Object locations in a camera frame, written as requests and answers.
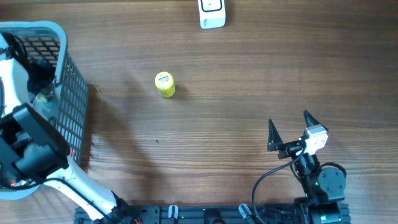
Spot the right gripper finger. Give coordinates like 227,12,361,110
303,110,328,131
267,119,284,151

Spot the yellow lid jar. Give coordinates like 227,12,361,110
155,72,175,98

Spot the silver top tin can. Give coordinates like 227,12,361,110
34,89,55,104

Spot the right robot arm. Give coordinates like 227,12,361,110
256,110,351,223

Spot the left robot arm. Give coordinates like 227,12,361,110
1,32,134,223

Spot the white barcode scanner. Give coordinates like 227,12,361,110
198,0,226,29

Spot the grey plastic mesh basket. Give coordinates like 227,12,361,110
1,21,88,201

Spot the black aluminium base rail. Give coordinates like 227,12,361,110
73,203,351,224

